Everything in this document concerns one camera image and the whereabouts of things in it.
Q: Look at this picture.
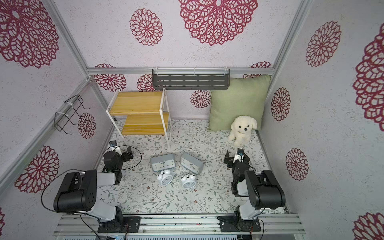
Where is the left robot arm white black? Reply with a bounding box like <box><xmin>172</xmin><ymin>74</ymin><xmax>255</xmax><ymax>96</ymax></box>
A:
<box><xmin>53</xmin><ymin>146</ymin><xmax>141</xmax><ymax>234</ymax></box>

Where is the white plush dog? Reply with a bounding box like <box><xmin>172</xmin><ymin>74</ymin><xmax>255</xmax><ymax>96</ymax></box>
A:
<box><xmin>228</xmin><ymin>116</ymin><xmax>258</xmax><ymax>148</ymax></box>

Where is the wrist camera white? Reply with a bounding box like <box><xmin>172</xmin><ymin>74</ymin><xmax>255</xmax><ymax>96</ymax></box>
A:
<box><xmin>109</xmin><ymin>140</ymin><xmax>123</xmax><ymax>156</ymax></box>
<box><xmin>233</xmin><ymin>149</ymin><xmax>245</xmax><ymax>163</ymax></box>

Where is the grey metal wall shelf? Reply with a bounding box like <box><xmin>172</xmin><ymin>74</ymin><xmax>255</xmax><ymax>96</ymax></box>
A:
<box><xmin>152</xmin><ymin>68</ymin><xmax>231</xmax><ymax>90</ymax></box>

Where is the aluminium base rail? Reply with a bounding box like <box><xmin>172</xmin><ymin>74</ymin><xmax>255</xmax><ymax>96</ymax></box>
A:
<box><xmin>53</xmin><ymin>214</ymin><xmax>306</xmax><ymax>240</ymax></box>

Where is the black wire wall rack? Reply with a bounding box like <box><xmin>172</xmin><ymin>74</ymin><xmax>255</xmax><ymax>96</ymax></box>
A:
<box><xmin>53</xmin><ymin>94</ymin><xmax>90</xmax><ymax>135</ymax></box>

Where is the yellow wooden two-tier shelf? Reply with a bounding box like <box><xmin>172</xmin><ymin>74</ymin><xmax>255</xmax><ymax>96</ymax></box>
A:
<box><xmin>106</xmin><ymin>88</ymin><xmax>172</xmax><ymax>147</ymax></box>

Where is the grey square alarm clock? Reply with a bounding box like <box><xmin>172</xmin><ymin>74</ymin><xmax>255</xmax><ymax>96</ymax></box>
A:
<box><xmin>150</xmin><ymin>154</ymin><xmax>176</xmax><ymax>172</ymax></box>
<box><xmin>181</xmin><ymin>152</ymin><xmax>204</xmax><ymax>175</ymax></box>

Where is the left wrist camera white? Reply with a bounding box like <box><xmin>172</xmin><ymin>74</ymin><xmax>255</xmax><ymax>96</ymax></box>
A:
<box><xmin>109</xmin><ymin>140</ymin><xmax>123</xmax><ymax>156</ymax></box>

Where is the green cushion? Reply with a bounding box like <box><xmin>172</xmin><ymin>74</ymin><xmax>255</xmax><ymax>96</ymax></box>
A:
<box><xmin>209</xmin><ymin>75</ymin><xmax>271</xmax><ymax>132</ymax></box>

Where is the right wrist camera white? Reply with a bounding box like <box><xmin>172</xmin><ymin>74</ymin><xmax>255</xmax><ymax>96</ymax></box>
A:
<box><xmin>233</xmin><ymin>149</ymin><xmax>245</xmax><ymax>163</ymax></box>

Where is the white twin-bell alarm clock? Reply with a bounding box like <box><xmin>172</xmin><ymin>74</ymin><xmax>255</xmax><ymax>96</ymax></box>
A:
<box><xmin>157</xmin><ymin>169</ymin><xmax>174</xmax><ymax>186</ymax></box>
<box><xmin>181</xmin><ymin>174</ymin><xmax>197</xmax><ymax>189</ymax></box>

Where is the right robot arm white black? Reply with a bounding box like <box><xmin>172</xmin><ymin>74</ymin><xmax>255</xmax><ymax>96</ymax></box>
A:
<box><xmin>217</xmin><ymin>148</ymin><xmax>286</xmax><ymax>234</ymax></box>

